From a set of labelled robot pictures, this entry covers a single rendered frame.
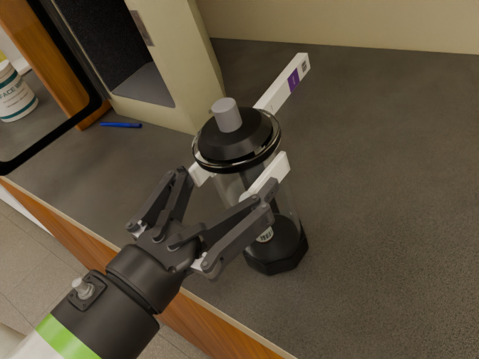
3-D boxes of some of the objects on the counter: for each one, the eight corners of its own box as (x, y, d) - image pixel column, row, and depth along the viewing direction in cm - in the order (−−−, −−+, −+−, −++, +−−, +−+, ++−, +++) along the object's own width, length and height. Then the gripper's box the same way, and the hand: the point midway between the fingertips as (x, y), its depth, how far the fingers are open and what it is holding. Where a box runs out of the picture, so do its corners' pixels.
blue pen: (103, 124, 107) (101, 120, 107) (142, 125, 101) (140, 122, 100) (101, 127, 107) (99, 123, 106) (140, 128, 100) (138, 125, 99)
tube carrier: (265, 208, 67) (227, 102, 53) (322, 229, 61) (296, 115, 47) (227, 256, 62) (173, 153, 48) (284, 285, 56) (242, 175, 42)
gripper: (188, 328, 32) (325, 146, 43) (55, 237, 45) (185, 115, 55) (219, 364, 37) (334, 193, 48) (90, 273, 50) (204, 154, 60)
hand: (243, 164), depth 50 cm, fingers closed on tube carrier, 9 cm apart
